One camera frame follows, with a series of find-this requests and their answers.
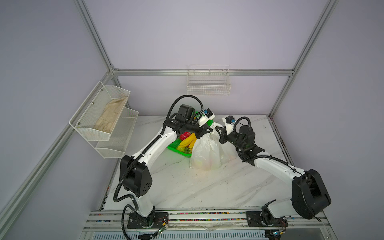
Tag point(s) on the green plastic basket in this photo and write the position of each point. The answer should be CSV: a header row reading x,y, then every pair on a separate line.
x,y
174,144

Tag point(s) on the white wire wall basket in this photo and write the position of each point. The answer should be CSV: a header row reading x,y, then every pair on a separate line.
x,y
208,80

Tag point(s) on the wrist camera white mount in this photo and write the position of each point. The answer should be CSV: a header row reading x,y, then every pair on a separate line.
x,y
229,122
207,115

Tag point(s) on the upper white mesh shelf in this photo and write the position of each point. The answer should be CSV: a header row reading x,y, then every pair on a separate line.
x,y
87,119

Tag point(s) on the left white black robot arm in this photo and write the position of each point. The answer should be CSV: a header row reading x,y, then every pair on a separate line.
x,y
135,177

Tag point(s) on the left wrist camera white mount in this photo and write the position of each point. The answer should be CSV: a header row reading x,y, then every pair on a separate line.
x,y
207,115

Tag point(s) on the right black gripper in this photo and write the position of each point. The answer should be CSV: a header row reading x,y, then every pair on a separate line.
x,y
222,131

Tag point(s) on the beige cloth in shelf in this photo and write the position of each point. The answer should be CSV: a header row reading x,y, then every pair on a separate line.
x,y
110,115

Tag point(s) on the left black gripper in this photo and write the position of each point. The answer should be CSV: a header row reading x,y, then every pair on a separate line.
x,y
203,130

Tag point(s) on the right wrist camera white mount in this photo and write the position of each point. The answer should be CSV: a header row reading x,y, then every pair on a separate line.
x,y
229,122

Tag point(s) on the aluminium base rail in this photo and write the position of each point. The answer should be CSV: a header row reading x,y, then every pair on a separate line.
x,y
204,225

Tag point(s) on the red dragon fruit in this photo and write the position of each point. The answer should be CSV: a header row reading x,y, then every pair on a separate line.
x,y
184,136

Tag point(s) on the white lemon print plastic bag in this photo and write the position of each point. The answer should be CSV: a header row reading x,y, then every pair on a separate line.
x,y
209,154

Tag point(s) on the white mesh shelf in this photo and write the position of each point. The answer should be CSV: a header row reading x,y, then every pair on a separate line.
x,y
87,119
116,147

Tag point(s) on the lower white mesh shelf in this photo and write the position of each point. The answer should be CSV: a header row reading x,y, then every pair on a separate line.
x,y
116,147

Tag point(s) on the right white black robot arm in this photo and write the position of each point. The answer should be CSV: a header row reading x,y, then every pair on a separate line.
x,y
309,193

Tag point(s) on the lower yellow banana bunch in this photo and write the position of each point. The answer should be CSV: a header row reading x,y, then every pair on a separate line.
x,y
187,145

